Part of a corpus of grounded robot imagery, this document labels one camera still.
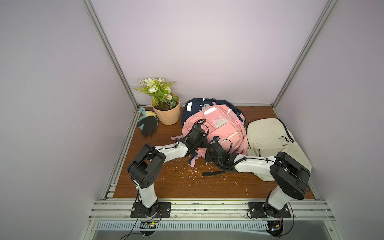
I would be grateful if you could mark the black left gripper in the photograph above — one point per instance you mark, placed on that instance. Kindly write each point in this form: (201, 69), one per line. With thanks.
(205, 141)

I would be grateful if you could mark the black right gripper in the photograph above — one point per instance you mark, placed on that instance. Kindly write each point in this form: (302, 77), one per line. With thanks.
(214, 149)

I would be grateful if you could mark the pink backpack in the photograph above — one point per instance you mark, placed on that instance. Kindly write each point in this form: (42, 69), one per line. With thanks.
(221, 122)

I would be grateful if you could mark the cream canvas backpack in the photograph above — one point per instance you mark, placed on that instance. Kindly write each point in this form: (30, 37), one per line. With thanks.
(267, 137)

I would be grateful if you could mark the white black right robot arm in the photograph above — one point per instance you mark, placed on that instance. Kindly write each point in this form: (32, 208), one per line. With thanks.
(292, 178)

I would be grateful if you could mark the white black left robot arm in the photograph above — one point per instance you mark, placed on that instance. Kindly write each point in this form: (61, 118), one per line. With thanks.
(147, 164)

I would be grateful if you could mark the navy blue backpack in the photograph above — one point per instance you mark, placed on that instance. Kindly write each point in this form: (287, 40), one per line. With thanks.
(196, 105)

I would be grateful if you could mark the terracotta flower pot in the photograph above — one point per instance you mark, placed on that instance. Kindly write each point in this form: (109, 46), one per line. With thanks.
(168, 117)

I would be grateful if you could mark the black work glove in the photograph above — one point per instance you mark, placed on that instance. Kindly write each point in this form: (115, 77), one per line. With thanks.
(148, 125)

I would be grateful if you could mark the yellow sponge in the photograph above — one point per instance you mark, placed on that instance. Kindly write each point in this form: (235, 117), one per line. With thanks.
(150, 114)

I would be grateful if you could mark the green white artificial plant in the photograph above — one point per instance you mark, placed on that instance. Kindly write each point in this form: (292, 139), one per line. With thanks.
(160, 91)

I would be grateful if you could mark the left corner aluminium profile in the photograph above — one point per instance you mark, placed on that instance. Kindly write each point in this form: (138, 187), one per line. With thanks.
(91, 11)

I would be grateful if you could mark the corner aluminium profile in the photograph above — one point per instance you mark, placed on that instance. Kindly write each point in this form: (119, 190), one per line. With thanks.
(91, 11)
(321, 22)

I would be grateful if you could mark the right corner aluminium profile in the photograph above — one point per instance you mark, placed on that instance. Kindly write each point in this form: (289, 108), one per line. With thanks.
(321, 22)

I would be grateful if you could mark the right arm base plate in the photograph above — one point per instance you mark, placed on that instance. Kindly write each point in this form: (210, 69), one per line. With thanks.
(258, 210)

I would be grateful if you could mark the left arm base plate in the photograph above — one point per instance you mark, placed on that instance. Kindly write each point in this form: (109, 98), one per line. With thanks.
(158, 210)

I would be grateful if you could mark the right circuit board with cable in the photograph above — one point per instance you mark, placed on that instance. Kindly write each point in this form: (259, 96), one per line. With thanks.
(277, 229)

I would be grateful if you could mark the circuit board with cable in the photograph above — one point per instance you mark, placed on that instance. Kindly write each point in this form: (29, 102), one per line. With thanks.
(143, 229)
(277, 229)

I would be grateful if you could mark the left circuit board with cable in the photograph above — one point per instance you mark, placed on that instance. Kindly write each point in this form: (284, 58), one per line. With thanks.
(143, 229)

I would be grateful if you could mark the aluminium mounting rail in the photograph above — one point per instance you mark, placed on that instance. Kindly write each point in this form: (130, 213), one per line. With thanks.
(210, 209)

